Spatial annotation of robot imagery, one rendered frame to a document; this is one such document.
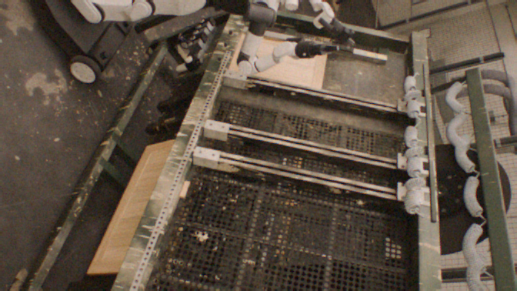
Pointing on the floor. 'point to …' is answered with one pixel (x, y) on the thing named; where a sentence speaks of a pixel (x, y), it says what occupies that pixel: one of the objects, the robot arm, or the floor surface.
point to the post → (152, 21)
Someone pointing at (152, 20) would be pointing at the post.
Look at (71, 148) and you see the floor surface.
